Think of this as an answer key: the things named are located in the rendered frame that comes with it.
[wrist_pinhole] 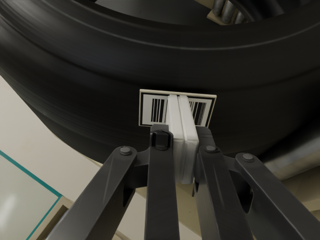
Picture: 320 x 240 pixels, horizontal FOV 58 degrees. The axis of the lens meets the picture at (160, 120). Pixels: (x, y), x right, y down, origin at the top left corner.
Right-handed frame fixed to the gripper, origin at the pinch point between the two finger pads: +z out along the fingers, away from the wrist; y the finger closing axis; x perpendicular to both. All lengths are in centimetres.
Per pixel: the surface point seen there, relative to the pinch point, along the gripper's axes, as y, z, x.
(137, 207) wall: -10, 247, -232
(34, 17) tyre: -12.5, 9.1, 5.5
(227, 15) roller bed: 19, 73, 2
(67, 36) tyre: -9.3, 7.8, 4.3
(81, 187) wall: -77, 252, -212
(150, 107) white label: -2.0, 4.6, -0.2
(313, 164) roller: 16.1, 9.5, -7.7
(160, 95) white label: -1.3, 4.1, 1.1
